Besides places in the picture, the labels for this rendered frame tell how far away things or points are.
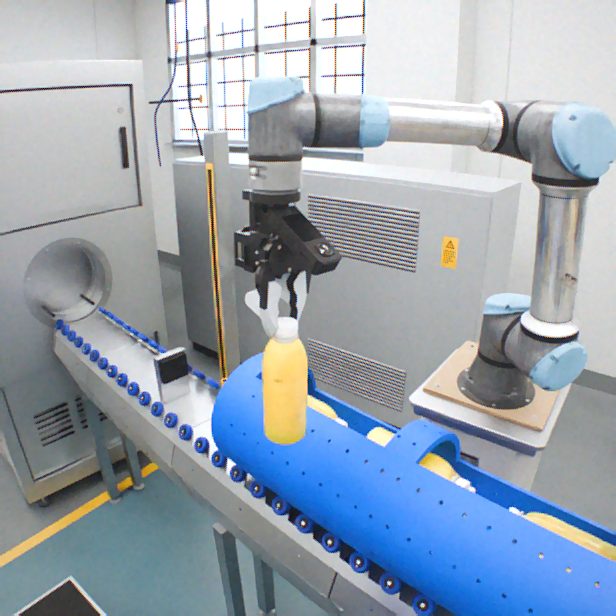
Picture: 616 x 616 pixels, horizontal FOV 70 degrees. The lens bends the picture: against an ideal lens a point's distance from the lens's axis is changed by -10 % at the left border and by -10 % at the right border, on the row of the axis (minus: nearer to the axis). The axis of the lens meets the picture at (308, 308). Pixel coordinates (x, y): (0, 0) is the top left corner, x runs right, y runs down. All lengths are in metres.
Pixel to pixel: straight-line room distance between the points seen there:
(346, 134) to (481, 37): 2.91
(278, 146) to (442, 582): 0.69
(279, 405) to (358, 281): 1.84
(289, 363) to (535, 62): 2.95
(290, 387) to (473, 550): 0.37
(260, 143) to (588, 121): 0.50
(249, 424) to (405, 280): 1.55
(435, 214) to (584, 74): 1.53
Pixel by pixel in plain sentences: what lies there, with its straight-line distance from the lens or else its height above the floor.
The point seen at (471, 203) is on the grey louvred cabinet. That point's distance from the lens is 2.20.
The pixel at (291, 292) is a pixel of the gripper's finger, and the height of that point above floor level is 1.50.
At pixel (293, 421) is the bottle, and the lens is 0.79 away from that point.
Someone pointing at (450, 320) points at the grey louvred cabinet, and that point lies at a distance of 2.38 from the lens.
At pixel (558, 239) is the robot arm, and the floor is 1.57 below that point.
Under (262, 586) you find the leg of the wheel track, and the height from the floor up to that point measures 0.22.
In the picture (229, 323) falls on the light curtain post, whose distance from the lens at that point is 1.76.
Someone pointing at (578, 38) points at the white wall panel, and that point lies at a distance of 3.40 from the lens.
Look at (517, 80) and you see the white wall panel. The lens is 3.44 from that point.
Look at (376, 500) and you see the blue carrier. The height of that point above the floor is 1.17.
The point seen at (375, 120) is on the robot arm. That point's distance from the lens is 0.68.
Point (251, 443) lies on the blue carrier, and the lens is 1.01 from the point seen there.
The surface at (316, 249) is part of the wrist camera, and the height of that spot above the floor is 1.59.
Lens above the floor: 1.77
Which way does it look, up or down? 23 degrees down
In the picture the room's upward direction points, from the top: straight up
